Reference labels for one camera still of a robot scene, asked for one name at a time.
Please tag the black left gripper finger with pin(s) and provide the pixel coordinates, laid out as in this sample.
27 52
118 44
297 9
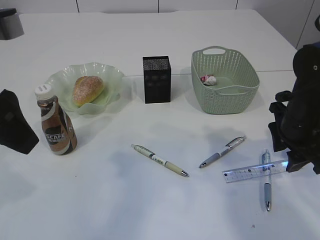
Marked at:
15 132

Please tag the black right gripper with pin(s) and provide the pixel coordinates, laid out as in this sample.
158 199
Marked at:
297 113

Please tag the sugared bread roll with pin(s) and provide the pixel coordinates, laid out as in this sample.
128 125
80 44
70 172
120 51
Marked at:
87 89

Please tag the blue white ballpoint pen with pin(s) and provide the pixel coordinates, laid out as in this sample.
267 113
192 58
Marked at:
267 187

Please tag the green plastic woven basket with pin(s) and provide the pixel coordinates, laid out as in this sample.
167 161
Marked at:
237 80

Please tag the black square pen holder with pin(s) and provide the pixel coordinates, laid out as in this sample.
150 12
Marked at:
157 79

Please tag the clear plastic ruler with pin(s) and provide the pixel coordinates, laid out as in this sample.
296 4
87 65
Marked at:
255 171

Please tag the brown Nescafe coffee bottle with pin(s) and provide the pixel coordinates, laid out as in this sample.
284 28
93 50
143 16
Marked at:
56 124

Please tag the grey white ballpoint pen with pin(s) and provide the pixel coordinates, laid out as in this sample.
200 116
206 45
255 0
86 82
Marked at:
227 148

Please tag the cream white ballpoint pen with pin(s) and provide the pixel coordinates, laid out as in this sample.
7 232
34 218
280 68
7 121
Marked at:
151 155

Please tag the grey paper ball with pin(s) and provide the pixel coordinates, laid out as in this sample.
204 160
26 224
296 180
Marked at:
212 84

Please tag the green wavy glass plate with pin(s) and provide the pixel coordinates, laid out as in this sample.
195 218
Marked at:
63 83

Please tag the pink paper ball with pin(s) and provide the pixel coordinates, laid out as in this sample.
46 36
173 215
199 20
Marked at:
208 79

